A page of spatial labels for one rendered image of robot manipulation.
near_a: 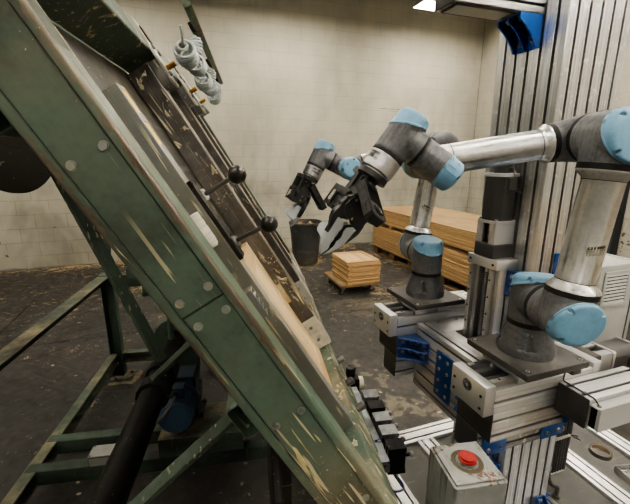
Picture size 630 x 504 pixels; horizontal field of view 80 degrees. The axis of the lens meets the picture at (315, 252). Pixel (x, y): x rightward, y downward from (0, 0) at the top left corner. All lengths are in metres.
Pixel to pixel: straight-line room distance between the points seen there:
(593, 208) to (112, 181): 0.94
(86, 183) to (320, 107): 6.28
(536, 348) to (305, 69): 6.08
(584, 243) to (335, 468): 0.72
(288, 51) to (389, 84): 1.87
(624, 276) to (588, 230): 0.65
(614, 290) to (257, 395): 1.30
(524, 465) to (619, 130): 1.26
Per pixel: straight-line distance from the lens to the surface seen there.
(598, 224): 1.04
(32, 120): 0.64
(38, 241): 6.77
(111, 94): 0.87
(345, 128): 6.92
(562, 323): 1.04
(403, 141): 0.84
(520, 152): 1.08
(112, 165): 0.61
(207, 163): 1.25
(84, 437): 2.47
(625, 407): 1.36
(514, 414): 1.26
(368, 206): 0.77
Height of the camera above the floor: 1.58
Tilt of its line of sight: 14 degrees down
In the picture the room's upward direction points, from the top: straight up
